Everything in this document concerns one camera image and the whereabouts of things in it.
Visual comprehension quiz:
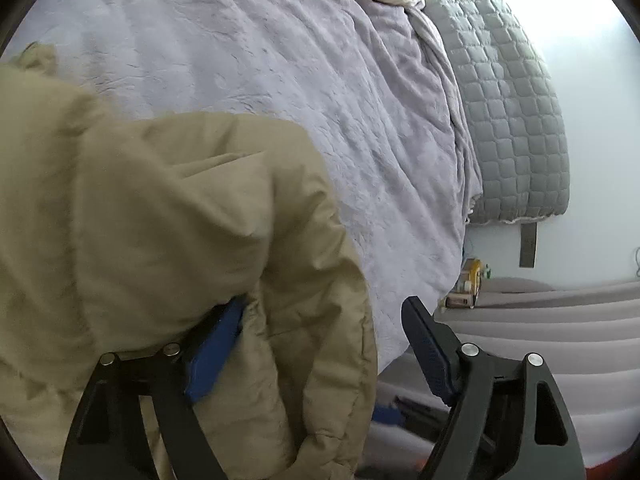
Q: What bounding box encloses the yellow and white box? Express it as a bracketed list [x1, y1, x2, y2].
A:
[444, 257, 494, 311]

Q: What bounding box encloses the grey ribbed air mattress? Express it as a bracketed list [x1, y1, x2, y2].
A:
[360, 276, 640, 472]

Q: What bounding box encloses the grey quilted cover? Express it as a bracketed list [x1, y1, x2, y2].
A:
[410, 0, 572, 227]

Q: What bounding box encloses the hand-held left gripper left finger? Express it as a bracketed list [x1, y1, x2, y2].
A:
[60, 299, 247, 480]

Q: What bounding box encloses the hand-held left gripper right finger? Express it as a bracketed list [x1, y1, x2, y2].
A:
[401, 296, 587, 480]

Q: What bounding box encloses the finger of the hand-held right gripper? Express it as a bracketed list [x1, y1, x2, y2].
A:
[371, 395, 497, 455]

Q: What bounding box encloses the lavender plush blanket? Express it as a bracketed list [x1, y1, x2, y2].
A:
[0, 0, 484, 377]

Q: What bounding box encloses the beige puffer jacket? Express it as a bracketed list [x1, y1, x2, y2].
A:
[0, 42, 379, 480]

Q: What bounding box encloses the grey strap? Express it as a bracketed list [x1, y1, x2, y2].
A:
[519, 221, 538, 269]

